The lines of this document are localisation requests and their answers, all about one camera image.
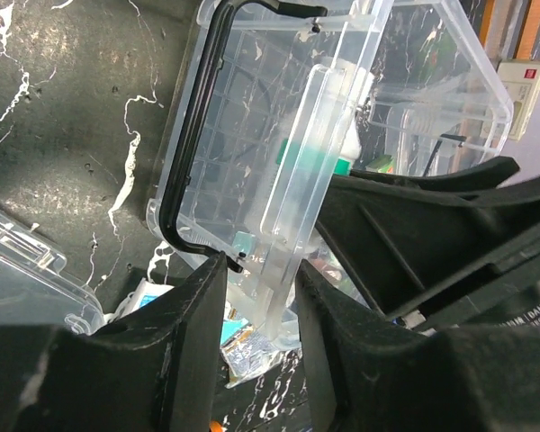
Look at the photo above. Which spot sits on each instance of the green small box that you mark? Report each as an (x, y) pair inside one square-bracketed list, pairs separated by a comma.
[(383, 164)]

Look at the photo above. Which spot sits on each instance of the brown orange medicine bottle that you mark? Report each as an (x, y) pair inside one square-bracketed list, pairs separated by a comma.
[(216, 426)]

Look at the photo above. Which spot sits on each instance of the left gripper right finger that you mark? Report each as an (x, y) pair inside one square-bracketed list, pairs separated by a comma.
[(366, 374)]

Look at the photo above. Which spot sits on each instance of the white blue gauze packet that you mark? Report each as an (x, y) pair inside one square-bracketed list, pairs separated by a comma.
[(145, 293)]

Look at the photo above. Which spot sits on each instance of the white medicine box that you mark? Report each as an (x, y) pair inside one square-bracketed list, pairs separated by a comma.
[(521, 79)]

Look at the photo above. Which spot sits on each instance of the white green small bottle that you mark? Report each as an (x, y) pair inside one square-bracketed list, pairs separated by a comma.
[(326, 119)]

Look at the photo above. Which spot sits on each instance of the clear box lid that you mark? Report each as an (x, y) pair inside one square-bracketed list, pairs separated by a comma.
[(35, 289)]

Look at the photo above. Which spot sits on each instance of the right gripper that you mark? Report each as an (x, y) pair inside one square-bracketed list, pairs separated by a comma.
[(440, 251)]

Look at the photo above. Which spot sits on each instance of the clear bag teal header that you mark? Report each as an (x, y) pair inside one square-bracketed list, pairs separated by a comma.
[(247, 353)]

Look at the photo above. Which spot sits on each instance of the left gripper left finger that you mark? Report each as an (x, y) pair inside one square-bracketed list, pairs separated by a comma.
[(152, 370)]

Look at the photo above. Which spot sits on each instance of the orange wooden shelf rack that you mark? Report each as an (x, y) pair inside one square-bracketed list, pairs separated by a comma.
[(510, 30)]

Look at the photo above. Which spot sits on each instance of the clear first aid box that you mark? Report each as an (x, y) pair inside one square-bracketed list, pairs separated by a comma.
[(282, 95)]

